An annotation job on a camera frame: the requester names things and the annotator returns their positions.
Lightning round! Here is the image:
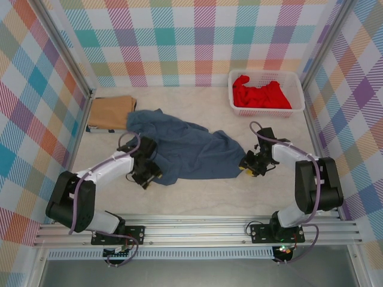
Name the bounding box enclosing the blue t-shirt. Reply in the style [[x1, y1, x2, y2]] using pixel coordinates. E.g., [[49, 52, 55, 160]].
[[126, 109, 247, 187]]

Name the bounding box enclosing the red t-shirt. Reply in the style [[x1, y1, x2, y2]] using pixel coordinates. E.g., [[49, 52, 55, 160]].
[[232, 74, 293, 110]]

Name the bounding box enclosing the grey metal panel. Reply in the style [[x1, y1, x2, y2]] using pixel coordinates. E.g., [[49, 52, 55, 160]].
[[38, 258, 360, 287]]

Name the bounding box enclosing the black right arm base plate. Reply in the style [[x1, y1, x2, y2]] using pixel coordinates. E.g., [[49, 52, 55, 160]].
[[250, 222, 306, 245]]

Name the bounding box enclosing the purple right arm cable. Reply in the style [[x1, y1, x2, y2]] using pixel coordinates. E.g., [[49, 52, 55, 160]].
[[250, 121, 320, 265]]

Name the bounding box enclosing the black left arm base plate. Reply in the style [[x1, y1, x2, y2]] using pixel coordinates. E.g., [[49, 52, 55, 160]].
[[91, 225, 147, 246]]

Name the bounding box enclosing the folded tan t-shirt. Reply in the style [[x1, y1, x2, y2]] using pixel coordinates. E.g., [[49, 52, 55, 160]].
[[87, 95, 138, 131]]

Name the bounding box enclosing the white plastic basket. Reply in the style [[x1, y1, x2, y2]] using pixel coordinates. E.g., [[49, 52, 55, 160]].
[[227, 69, 306, 118]]

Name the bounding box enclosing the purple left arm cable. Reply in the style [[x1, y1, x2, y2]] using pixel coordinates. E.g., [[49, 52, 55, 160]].
[[68, 132, 141, 268]]

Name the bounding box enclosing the white slotted cable duct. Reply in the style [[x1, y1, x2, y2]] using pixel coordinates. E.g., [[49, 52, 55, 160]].
[[47, 246, 275, 260]]

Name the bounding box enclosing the aluminium side rail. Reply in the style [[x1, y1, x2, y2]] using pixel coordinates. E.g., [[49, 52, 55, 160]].
[[53, 89, 96, 225]]

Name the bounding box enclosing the aluminium frame post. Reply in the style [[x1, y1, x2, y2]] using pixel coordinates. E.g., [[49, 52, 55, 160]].
[[300, 0, 358, 90], [35, 0, 97, 100]]

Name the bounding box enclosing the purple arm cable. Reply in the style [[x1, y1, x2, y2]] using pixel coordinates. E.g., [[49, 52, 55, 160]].
[[250, 121, 320, 265], [68, 132, 141, 268]]

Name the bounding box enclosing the aluminium mounting rail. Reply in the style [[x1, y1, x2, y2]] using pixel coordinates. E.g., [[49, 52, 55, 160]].
[[32, 213, 363, 249]]

